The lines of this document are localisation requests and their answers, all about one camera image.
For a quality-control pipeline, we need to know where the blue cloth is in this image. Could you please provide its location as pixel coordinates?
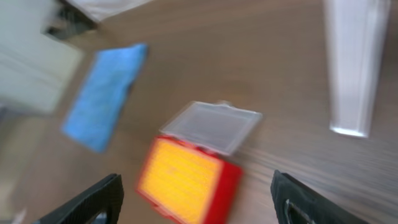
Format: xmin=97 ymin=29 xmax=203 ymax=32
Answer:
xmin=60 ymin=42 xmax=149 ymax=154

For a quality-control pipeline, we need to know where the white and blue stand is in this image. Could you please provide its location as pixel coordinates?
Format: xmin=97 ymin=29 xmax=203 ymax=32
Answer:
xmin=322 ymin=0 xmax=391 ymax=139

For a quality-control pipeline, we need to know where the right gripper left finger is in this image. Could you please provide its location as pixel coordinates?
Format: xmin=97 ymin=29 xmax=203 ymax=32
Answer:
xmin=30 ymin=173 xmax=125 ymax=224

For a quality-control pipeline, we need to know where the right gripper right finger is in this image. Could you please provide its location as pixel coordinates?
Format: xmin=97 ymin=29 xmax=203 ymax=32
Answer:
xmin=270 ymin=169 xmax=371 ymax=224

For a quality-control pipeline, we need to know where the red and yellow tip box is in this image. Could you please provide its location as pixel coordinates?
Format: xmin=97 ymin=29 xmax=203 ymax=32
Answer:
xmin=135 ymin=100 xmax=264 ymax=224

